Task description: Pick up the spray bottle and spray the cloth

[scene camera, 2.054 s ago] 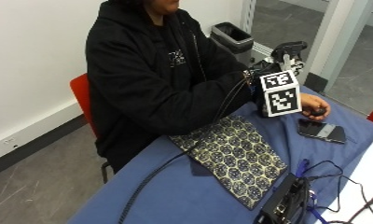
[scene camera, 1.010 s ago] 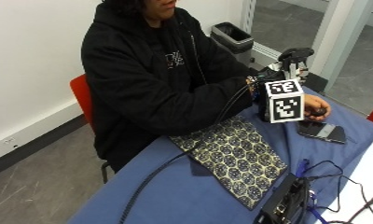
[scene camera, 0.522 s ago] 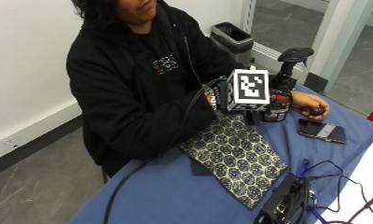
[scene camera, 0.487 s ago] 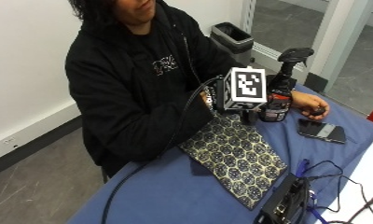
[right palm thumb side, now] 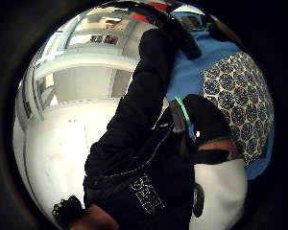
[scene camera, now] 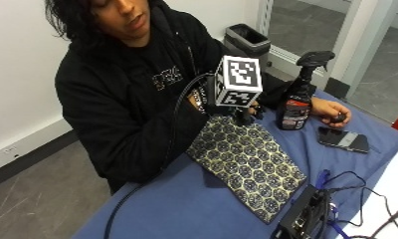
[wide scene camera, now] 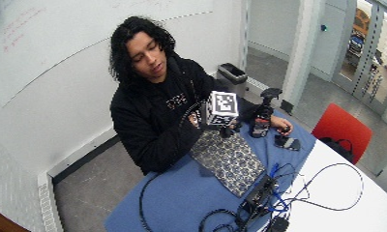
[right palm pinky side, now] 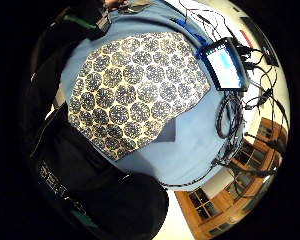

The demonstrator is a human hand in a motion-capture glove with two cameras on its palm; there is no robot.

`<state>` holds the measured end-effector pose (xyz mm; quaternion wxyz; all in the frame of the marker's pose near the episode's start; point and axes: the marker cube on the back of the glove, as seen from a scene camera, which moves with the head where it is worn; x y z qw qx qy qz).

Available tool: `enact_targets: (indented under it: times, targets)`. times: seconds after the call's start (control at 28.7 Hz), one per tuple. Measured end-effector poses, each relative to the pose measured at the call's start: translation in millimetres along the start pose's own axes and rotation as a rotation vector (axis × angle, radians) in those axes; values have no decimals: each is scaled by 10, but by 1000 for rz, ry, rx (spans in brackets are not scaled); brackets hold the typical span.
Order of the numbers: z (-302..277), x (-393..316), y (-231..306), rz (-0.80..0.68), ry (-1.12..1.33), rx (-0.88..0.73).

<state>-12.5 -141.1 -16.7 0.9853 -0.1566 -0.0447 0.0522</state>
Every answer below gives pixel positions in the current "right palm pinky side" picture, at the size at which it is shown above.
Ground blue table cover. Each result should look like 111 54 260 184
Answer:
59 0 255 191

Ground blue floral patterned cloth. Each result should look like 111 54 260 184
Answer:
67 32 212 161

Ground wooden cabinet with glass doors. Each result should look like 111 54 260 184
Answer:
174 116 288 240

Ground black tablet with lit screen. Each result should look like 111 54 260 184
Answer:
199 37 250 92

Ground dark flat object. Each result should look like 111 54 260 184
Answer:
118 0 155 15

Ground black flat monitor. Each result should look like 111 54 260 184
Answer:
239 16 280 68

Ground black cable along table edge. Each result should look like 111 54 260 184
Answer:
163 159 225 188

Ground coiled black cable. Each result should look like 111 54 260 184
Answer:
215 92 245 140

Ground blue strap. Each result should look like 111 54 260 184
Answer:
170 17 208 59

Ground black plugged cables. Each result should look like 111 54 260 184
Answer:
236 44 291 134

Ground thin black cables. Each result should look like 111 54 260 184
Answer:
177 0 232 38

